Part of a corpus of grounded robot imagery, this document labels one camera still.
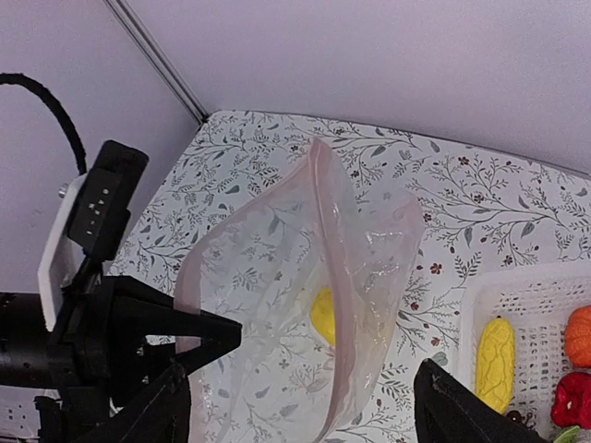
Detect clear zip top bag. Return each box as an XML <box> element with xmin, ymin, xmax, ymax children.
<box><xmin>174</xmin><ymin>140</ymin><xmax>424</xmax><ymax>442</ymax></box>

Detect dark red toy grapes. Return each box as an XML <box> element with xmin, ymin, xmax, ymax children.
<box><xmin>505</xmin><ymin>409</ymin><xmax>536</xmax><ymax>430</ymax></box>

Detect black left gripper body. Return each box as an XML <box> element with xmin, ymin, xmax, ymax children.
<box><xmin>1</xmin><ymin>277</ymin><xmax>139</xmax><ymax>442</ymax></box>

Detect floral patterned tablecloth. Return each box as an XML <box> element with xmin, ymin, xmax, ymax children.
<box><xmin>1</xmin><ymin>112</ymin><xmax>590</xmax><ymax>442</ymax></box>

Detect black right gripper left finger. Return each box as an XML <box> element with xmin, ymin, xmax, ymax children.
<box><xmin>74</xmin><ymin>362</ymin><xmax>190</xmax><ymax>442</ymax></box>

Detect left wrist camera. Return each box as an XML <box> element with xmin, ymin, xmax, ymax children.
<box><xmin>37</xmin><ymin>140</ymin><xmax>149</xmax><ymax>331</ymax></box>

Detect red toy bell pepper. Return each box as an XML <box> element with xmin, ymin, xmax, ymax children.
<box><xmin>550</xmin><ymin>372</ymin><xmax>590</xmax><ymax>429</ymax></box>

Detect orange toy pumpkin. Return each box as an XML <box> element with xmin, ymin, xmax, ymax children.
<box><xmin>564</xmin><ymin>305</ymin><xmax>591</xmax><ymax>368</ymax></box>

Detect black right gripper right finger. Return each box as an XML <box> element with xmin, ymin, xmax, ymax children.
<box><xmin>414</xmin><ymin>359</ymin><xmax>544</xmax><ymax>443</ymax></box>

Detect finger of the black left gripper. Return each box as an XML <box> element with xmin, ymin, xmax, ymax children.
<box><xmin>110</xmin><ymin>332</ymin><xmax>241</xmax><ymax>406</ymax></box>
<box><xmin>108</xmin><ymin>275</ymin><xmax>244</xmax><ymax>338</ymax></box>

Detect white perforated plastic basket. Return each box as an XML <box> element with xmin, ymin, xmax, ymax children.
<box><xmin>452</xmin><ymin>260</ymin><xmax>590</xmax><ymax>440</ymax></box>

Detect aluminium corner post left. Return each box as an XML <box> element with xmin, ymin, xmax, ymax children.
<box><xmin>103</xmin><ymin>0</ymin><xmax>209</xmax><ymax>126</ymax></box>

